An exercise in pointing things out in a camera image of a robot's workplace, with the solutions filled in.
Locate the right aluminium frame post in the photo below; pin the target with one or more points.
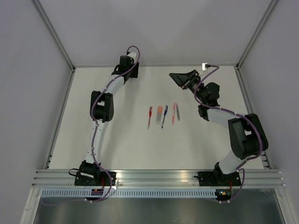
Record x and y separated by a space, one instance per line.
268 12

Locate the aluminium frame post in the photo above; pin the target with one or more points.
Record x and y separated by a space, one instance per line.
268 12
47 22

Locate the blue gel pen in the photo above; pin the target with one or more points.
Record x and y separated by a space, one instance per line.
165 113

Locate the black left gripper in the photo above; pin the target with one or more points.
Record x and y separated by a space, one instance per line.
136 68

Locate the left aluminium frame post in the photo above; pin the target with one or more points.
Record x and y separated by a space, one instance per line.
47 22

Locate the white slotted cable duct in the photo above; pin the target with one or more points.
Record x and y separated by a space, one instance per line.
131 193

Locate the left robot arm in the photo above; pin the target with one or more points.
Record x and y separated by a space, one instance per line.
89 172

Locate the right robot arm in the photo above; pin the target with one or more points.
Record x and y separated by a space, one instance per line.
246 134

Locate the purple grey marker pen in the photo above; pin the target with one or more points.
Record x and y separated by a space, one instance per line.
178 114

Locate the aluminium mounting rail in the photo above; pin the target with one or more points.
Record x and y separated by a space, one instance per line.
164 179

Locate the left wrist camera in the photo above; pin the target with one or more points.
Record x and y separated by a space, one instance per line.
132 55

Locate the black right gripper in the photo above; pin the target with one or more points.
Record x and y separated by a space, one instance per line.
181 79

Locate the orange highlighter pen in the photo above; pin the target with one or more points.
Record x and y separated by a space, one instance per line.
159 115

